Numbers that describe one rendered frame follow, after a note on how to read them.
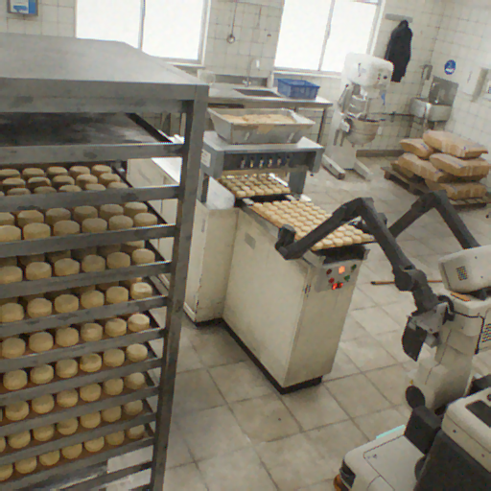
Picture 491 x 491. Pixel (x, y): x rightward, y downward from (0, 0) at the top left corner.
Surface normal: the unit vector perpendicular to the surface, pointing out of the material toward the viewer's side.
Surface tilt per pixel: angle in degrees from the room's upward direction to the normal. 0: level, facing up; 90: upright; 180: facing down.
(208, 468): 0
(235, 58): 90
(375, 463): 0
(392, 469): 0
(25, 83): 90
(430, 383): 90
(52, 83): 90
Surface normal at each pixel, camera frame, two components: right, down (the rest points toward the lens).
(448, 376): 0.54, 0.32
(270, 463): 0.15, -0.88
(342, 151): 0.29, 0.47
